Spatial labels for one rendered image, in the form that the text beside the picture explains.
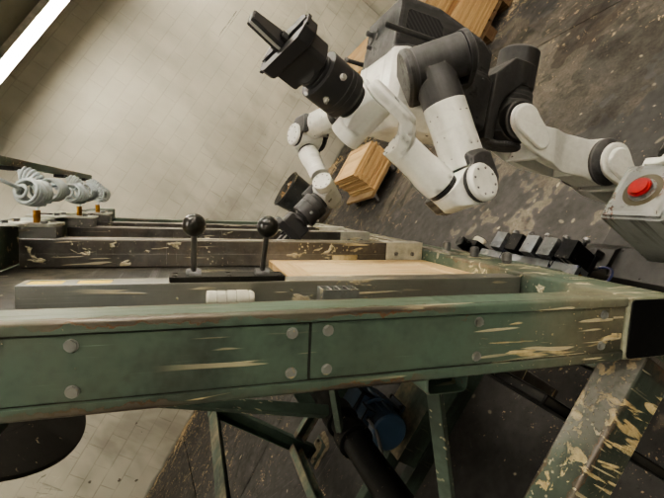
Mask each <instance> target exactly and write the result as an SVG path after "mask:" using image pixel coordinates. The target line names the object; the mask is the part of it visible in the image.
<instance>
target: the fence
mask: <svg viewBox="0 0 664 498"><path fill-rule="evenodd" d="M111 280H113V281H112V282H111V283H110V284H77V283H78V282H80V281H111ZM46 281H66V282H64V283H63V284H54V285H27V283H29V282H46ZM520 281H521V277H518V276H514V275H510V274H436V275H366V276H297V277H286V280H285V281H269V282H214V283H169V278H160V279H91V280H26V281H24V282H22V283H20V284H18V285H16V286H15V310H16V309H47V308H76V307H107V306H138V305H167V304H198V303H207V291H228V290H248V291H253V292H254V294H255V302H258V301H289V300H317V286H353V287H354V288H356V289H358V290H360V293H359V298H380V297H409V296H440V295H470V294H500V293H519V292H520Z"/></svg>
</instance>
